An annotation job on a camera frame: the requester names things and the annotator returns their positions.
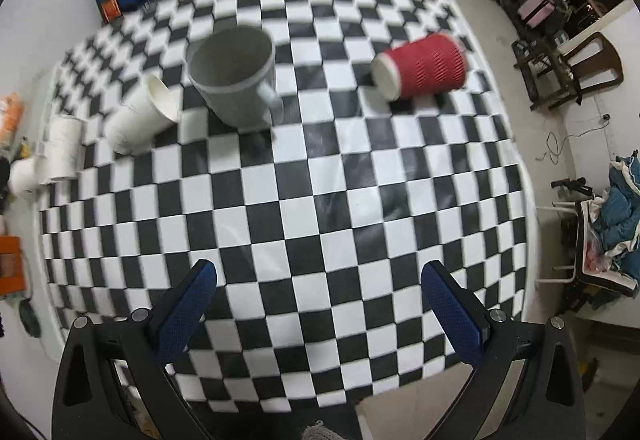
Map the white paper cup with scribble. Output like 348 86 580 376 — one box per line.
104 74 181 155

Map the white paper cup middle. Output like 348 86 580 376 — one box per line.
46 115 85 182

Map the white paper cup leftmost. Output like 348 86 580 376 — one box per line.
9 155 48 199

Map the red ribbed paper cup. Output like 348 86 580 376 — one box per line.
371 33 468 102

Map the orange box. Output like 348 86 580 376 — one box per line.
0 235 26 297

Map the blue clothes pile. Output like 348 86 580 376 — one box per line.
592 149 639 279

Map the black white checkered tablecloth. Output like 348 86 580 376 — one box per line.
39 0 527 412

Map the grey ceramic mug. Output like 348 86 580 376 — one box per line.
186 25 284 133

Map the wooden chair at right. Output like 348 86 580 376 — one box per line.
511 32 625 111

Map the orange tissue pack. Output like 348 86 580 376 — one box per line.
0 93 24 147

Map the dark bottle red label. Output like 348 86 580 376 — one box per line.
100 0 122 22

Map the black round disc with cable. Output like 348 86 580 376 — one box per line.
18 299 41 339

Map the pink cart frame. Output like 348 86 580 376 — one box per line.
511 0 570 38

